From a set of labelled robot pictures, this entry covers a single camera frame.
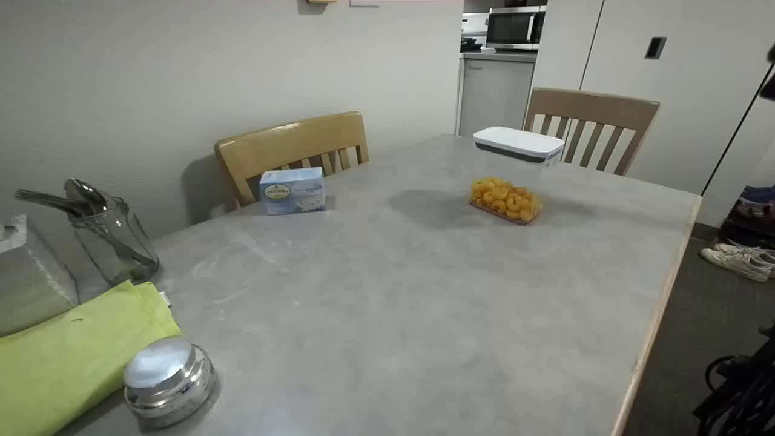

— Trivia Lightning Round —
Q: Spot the white lidded container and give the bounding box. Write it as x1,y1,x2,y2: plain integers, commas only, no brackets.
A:
471,124,568,162

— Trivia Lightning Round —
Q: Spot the light blue tea box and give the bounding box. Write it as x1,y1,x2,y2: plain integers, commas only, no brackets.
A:
256,165,329,218

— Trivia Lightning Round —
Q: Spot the light wooden slat-back chair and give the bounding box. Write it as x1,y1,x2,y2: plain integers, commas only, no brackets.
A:
213,109,374,214

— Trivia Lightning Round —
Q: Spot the clear plastic storage container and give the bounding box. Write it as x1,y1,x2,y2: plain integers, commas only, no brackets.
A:
467,146,565,228

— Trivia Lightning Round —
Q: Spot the white kitchen cabinet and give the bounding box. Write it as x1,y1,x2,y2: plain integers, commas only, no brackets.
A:
456,51,540,137

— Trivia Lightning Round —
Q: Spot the black microwave oven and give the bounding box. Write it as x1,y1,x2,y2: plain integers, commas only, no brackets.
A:
485,4,549,48

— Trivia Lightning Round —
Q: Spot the brown wooden slat-back chair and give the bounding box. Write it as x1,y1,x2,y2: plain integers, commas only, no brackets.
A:
524,84,663,178

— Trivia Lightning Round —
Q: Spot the clear glass utensil jar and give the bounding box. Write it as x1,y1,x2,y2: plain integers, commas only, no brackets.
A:
66,192,164,285

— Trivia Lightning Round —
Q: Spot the round silver metal tin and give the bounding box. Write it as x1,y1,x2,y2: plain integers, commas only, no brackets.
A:
122,337,218,432

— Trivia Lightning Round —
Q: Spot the metal spoon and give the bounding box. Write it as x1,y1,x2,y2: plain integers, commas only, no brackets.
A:
60,176,112,218

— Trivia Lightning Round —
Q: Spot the white sneaker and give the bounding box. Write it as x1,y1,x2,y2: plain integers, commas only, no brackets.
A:
700,245,774,285
715,239,775,268

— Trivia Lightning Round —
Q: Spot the lime green folded cloth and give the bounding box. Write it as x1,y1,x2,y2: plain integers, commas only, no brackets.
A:
0,279,185,436

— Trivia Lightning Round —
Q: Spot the black slanted stand pole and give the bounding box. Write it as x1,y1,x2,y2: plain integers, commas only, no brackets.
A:
697,43,775,200

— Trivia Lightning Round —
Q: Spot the dark blue bag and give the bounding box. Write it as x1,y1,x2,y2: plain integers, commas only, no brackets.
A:
718,182,775,249

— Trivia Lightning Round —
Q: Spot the dark-handled utensil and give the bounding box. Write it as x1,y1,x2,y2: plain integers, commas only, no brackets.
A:
12,187,88,218

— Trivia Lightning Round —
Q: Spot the black wheeled frame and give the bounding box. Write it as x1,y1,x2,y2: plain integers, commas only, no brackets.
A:
694,321,775,436

